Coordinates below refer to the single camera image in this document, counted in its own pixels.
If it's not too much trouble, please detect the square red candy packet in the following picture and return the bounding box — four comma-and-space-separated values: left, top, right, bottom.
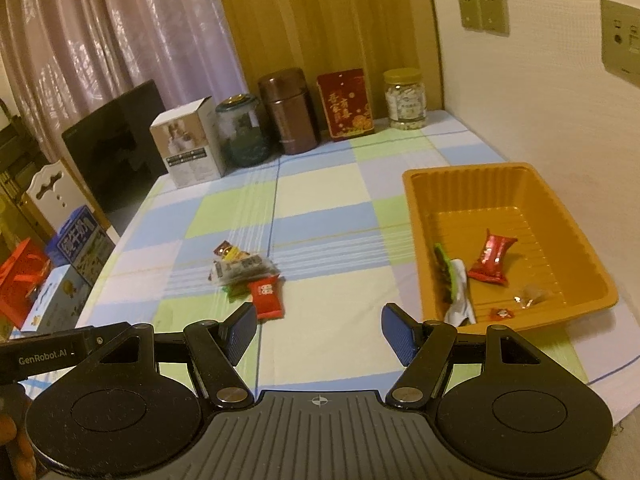
248, 274, 284, 322

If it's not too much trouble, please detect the grey clear snack packet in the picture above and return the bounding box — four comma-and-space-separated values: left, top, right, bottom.
209, 255, 280, 286

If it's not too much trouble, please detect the green white snack packet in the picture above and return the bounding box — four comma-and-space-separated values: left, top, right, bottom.
434, 243, 476, 327

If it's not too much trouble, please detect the long red snack packet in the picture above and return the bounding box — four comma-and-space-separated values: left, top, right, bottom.
466, 230, 518, 286

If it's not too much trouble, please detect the clear brown candy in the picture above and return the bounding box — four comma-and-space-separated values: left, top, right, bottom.
513, 285, 548, 310

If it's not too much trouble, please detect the green brown cake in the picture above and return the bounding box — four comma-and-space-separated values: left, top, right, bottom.
222, 282, 250, 301

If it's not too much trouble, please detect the left hand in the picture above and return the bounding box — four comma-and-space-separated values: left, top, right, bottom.
1, 384, 37, 480

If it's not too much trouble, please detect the light blue box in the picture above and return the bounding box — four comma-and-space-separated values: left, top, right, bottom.
21, 264, 91, 334

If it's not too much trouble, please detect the brown yellow candy packet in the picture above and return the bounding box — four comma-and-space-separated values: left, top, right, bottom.
214, 240, 250, 262

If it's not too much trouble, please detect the red gift bag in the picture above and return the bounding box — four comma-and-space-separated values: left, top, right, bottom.
1, 238, 51, 328

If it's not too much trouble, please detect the checkered tablecloth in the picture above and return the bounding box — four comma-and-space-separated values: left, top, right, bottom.
19, 109, 640, 426

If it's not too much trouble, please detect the blue milk carton box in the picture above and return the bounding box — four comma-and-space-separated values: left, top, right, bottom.
46, 206, 115, 286

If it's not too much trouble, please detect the orange plastic tray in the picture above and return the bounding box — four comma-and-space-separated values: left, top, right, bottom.
402, 162, 618, 334

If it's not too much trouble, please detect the white wooden chair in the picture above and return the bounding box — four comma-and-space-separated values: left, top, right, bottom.
26, 159, 96, 233

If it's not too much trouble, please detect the green glass jar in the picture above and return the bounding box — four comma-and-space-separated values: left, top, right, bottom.
215, 93, 271, 167

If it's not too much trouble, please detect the black metal rack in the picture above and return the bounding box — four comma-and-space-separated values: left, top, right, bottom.
0, 98, 57, 241

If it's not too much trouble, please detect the white product box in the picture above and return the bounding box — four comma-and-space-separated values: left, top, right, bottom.
150, 96, 227, 188

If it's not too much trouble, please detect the black monitor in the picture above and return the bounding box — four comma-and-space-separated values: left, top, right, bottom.
62, 80, 166, 214

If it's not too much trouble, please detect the clear jar of nuts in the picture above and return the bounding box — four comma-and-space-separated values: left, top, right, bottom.
383, 67, 426, 130

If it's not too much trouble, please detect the red festive pouch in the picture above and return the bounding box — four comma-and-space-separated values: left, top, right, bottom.
317, 68, 374, 142

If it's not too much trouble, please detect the brown metal thermos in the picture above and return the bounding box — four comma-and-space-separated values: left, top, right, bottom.
258, 67, 320, 155

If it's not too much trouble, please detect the pink curtain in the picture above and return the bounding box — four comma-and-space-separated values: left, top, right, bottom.
1, 0, 246, 160

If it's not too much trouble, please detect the double wall switch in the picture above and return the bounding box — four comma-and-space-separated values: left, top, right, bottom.
458, 0, 510, 37

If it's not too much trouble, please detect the wall socket plate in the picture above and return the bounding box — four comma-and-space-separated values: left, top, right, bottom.
600, 0, 640, 87

